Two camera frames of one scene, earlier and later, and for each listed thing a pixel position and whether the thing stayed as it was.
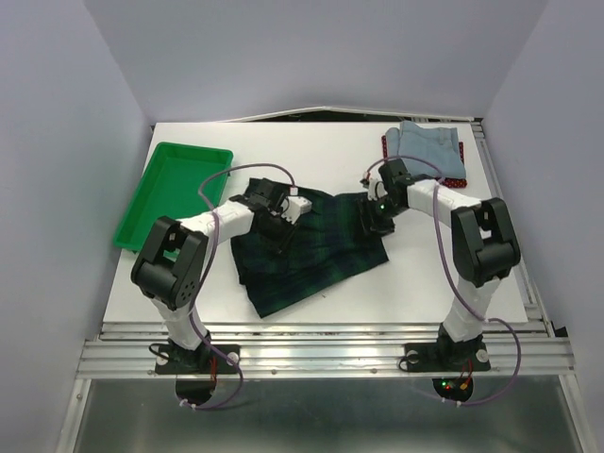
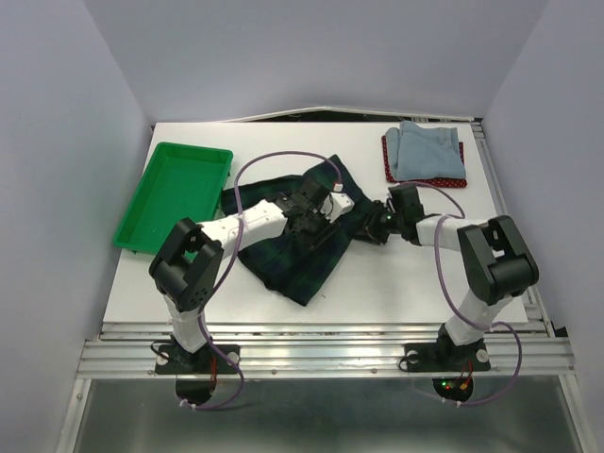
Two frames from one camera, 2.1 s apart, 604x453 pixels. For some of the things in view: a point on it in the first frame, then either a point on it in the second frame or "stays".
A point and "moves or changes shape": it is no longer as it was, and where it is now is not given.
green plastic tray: (170, 188) stays
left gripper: (281, 243) to (314, 241)
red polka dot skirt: (444, 181) stays
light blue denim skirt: (437, 145) stays
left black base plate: (174, 360) stays
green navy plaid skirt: (325, 246) moves or changes shape
